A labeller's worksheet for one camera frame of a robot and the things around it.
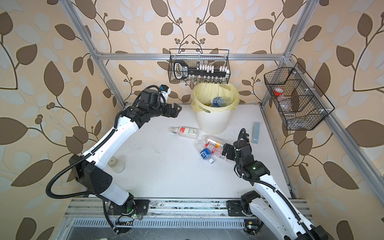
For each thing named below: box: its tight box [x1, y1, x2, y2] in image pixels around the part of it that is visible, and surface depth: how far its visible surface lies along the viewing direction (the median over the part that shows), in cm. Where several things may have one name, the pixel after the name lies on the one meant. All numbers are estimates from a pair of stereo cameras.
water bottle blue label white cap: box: [210, 96, 232, 107], surface depth 102 cm
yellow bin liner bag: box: [191, 83, 240, 113], surface depth 96 cm
